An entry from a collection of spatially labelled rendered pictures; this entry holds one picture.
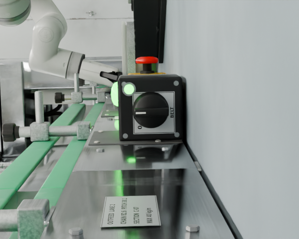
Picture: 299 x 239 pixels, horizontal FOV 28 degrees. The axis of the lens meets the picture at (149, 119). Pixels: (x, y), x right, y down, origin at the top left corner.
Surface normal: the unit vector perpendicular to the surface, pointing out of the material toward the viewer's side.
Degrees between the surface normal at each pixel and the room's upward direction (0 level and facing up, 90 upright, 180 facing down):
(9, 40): 90
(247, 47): 0
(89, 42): 90
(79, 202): 90
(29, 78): 90
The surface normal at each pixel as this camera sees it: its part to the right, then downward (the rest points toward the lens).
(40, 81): 0.03, 0.12
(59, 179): -0.02, -0.99
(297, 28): -1.00, 0.02
